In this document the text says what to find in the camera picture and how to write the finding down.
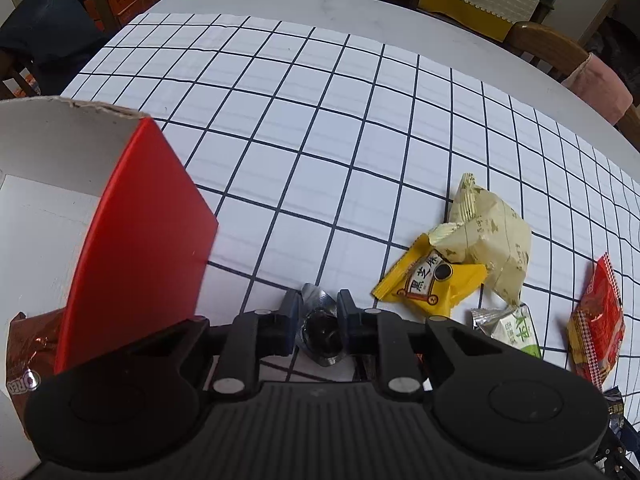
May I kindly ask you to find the brown cookie packet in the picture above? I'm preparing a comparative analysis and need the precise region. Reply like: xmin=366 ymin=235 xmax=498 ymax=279
xmin=5 ymin=311 xmax=68 ymax=441

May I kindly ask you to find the dark snack packet gold print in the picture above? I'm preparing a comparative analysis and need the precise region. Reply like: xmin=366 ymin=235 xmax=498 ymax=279
xmin=602 ymin=386 xmax=628 ymax=433

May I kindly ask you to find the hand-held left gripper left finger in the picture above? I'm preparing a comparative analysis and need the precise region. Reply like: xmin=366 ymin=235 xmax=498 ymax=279
xmin=132 ymin=289 xmax=304 ymax=402

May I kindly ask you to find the yellow sesame snack packet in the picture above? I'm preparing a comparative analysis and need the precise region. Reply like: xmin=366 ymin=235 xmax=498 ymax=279
xmin=371 ymin=232 xmax=488 ymax=318

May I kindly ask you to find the cream snack packet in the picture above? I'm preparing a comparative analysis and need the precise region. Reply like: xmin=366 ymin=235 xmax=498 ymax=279
xmin=430 ymin=172 xmax=532 ymax=306

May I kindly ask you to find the red snack packet checkered edge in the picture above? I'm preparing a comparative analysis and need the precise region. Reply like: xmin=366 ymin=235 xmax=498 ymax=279
xmin=566 ymin=252 xmax=627 ymax=386

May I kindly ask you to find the clear dark candy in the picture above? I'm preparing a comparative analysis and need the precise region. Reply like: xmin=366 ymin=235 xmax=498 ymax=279
xmin=295 ymin=282 xmax=351 ymax=368

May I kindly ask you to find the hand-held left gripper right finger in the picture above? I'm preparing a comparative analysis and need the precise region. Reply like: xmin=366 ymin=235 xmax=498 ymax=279
xmin=336 ymin=288 xmax=546 ymax=402

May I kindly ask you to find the green and silver cracker packet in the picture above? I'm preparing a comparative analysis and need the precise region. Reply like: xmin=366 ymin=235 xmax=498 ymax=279
xmin=467 ymin=302 xmax=543 ymax=361

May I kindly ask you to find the wooden chair with cushion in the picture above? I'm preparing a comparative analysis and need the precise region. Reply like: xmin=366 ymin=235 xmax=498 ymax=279
xmin=505 ymin=21 xmax=640 ymax=151

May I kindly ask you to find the red and white cardboard box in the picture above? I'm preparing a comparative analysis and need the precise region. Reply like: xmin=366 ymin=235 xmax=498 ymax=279
xmin=0 ymin=95 xmax=220 ymax=480

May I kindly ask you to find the pink cushion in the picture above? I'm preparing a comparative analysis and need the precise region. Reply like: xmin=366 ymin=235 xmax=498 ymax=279
xmin=561 ymin=52 xmax=633 ymax=126

